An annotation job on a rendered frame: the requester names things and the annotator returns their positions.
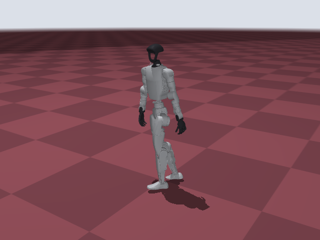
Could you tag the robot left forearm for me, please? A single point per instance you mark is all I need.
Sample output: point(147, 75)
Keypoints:
point(176, 105)

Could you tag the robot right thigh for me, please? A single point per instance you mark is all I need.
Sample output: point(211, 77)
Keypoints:
point(152, 122)

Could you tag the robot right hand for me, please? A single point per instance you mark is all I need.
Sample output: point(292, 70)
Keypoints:
point(141, 117)

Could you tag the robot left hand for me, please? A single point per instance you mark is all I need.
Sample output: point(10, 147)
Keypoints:
point(181, 125)

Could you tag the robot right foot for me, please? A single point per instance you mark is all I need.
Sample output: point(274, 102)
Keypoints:
point(176, 176)

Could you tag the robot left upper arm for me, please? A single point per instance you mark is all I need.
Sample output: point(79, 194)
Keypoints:
point(168, 74)

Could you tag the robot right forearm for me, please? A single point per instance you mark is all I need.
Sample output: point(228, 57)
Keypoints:
point(143, 101)

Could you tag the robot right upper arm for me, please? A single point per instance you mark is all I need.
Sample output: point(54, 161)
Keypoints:
point(143, 89)

